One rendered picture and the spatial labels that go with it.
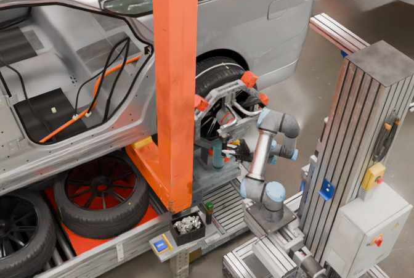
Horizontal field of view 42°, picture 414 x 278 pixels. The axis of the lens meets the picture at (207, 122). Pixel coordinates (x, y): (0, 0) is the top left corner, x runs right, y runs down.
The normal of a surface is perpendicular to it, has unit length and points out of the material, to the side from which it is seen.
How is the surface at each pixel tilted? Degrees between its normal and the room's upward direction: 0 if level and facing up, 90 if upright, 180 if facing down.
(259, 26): 90
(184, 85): 90
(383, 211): 0
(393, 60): 0
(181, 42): 90
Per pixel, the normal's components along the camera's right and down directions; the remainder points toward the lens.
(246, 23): 0.54, 0.60
